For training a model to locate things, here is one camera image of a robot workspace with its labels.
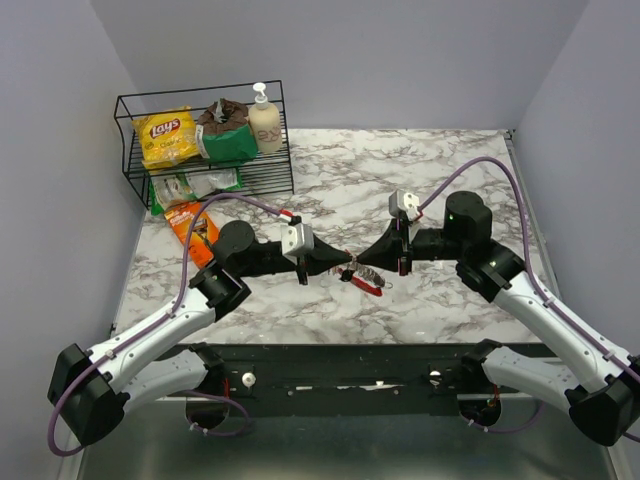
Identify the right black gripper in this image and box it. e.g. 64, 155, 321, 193
356, 218, 466, 277

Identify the metal key organizer red handle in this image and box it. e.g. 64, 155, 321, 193
330, 257, 393, 297

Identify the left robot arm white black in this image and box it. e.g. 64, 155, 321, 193
47, 220, 351, 455

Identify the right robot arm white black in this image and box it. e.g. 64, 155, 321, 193
357, 191, 639, 446

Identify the orange Gillette razor package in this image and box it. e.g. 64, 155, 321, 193
164, 202, 219, 269

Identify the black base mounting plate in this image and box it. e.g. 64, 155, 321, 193
102, 342, 524, 416

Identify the cream soap pump bottle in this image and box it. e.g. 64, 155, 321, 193
248, 82, 283, 154

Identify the green brown snack bag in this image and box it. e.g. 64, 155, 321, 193
195, 97, 258, 163

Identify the green white snack packet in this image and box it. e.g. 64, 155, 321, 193
150, 168, 244, 216

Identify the yellow Lays chips bag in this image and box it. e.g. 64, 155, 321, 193
132, 105, 199, 171

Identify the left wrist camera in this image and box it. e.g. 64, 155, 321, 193
280, 214, 315, 263

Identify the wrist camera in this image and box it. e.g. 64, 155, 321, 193
280, 214, 315, 263
388, 190, 422, 222

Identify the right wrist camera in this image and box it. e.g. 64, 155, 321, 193
388, 190, 422, 222

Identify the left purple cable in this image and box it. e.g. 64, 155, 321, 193
47, 193, 296, 457

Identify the purple cable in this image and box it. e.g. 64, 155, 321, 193
417, 156, 640, 444
47, 193, 296, 457

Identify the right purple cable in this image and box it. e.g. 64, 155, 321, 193
417, 156, 640, 444

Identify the black wire shelf rack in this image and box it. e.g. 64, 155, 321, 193
114, 80, 294, 210

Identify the aluminium rail frame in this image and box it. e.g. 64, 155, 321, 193
60, 387, 628, 479

